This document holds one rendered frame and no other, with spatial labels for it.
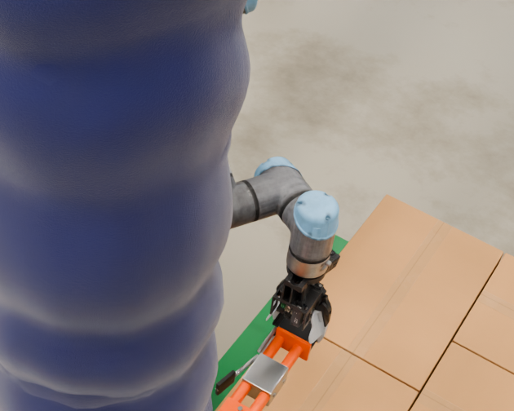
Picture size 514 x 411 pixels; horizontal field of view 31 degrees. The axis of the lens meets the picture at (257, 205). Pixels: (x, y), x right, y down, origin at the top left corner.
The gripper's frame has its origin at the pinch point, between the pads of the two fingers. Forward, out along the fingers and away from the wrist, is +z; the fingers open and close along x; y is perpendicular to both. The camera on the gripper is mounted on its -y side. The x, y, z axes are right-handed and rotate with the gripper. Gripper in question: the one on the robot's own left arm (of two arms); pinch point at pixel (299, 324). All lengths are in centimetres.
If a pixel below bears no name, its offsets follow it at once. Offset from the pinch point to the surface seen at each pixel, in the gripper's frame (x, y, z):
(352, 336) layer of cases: 0, -44, 54
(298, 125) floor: -79, -172, 107
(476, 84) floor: -25, -247, 107
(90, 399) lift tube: 7, 70, -70
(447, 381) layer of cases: 27, -46, 54
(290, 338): 0.6, 4.6, -1.4
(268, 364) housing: -0.1, 12.2, -1.1
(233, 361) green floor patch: -39, -54, 107
